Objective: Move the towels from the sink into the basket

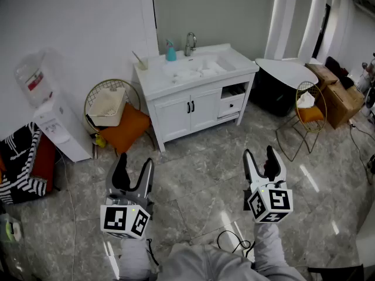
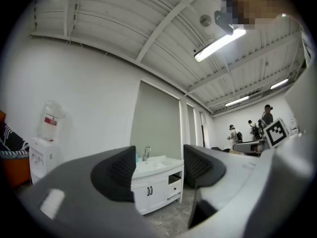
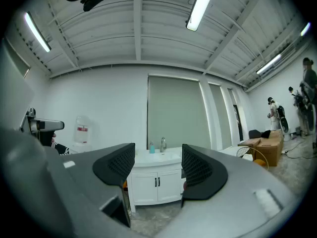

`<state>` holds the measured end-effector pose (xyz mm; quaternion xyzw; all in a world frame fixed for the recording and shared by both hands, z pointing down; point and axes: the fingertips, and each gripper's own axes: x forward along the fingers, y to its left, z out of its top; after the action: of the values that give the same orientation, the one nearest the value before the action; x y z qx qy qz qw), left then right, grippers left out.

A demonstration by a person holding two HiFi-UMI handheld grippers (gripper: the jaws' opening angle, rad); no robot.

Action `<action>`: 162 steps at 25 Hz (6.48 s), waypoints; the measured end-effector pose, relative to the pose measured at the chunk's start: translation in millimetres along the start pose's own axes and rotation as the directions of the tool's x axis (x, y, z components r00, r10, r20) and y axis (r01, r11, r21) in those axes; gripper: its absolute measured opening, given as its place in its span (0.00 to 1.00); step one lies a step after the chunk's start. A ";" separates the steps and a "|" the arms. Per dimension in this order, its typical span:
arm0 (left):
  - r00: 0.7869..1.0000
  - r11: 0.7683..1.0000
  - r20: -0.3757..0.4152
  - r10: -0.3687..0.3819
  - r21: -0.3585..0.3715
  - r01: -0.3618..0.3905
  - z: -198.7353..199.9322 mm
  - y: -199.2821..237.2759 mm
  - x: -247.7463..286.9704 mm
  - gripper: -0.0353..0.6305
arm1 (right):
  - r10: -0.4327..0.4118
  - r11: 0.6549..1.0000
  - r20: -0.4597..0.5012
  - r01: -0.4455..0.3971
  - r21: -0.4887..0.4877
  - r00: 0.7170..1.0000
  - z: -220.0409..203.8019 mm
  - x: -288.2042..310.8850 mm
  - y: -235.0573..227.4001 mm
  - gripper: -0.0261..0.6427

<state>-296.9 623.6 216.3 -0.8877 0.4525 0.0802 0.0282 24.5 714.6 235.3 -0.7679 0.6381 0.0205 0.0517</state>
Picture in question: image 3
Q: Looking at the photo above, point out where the white vanity cabinet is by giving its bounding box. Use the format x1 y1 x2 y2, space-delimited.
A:
127 162 185 213

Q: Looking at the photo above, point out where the cardboard box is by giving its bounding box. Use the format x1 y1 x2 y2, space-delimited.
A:
237 137 261 156
256 129 285 168

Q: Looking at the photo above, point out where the ceiling tube light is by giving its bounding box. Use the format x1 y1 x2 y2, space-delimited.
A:
256 54 283 75
300 22 312 37
23 11 53 53
185 0 218 32

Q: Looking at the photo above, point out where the white washbasin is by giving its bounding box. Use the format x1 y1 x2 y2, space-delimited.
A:
132 146 183 168

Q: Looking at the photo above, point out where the person's grey hoodie torso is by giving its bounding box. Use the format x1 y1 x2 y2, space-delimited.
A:
0 127 73 238

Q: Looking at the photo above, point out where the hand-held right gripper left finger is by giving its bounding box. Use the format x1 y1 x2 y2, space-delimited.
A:
49 142 150 238

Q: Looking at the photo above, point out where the narrow grey roller blind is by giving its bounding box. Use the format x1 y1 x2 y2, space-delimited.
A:
227 88 239 109
209 83 233 150

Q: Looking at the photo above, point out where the wide grey roller blind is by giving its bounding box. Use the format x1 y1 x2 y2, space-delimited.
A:
148 75 211 150

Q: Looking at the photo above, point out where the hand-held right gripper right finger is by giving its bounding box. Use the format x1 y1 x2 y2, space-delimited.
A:
153 144 301 238

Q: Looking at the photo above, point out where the white water dispenser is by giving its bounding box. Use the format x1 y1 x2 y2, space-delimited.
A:
70 142 94 154

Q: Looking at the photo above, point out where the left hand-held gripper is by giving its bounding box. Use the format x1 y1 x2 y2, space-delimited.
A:
20 107 65 134

